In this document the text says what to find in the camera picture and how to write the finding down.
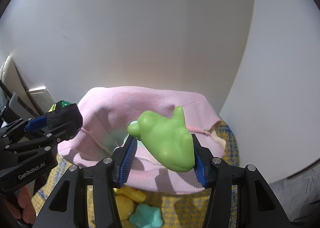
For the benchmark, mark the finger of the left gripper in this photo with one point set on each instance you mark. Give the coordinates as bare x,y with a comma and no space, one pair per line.
36,124
64,127

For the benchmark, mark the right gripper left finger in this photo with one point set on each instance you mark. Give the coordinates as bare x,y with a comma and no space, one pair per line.
66,206

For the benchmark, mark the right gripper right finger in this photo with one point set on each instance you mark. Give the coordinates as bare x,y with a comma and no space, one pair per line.
257,204

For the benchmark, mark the black mesh pouch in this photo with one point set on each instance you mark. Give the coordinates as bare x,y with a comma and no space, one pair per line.
64,112

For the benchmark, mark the yellow plush bear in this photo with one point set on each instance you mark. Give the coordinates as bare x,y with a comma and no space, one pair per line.
126,199

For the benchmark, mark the teal fabric plush toy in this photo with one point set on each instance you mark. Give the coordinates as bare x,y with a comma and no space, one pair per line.
146,216

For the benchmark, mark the green rubber frog toy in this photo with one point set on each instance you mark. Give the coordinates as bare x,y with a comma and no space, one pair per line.
167,139

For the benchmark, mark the person left hand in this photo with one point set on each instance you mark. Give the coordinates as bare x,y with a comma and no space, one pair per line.
28,213

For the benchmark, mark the pink knit fabric liner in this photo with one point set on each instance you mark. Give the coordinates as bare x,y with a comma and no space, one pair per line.
107,113

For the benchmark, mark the grey cushioned chair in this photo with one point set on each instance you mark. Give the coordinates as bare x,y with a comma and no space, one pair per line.
11,78

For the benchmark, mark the yellow blue houndstooth blanket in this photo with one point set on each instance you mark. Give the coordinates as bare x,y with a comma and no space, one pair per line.
193,210

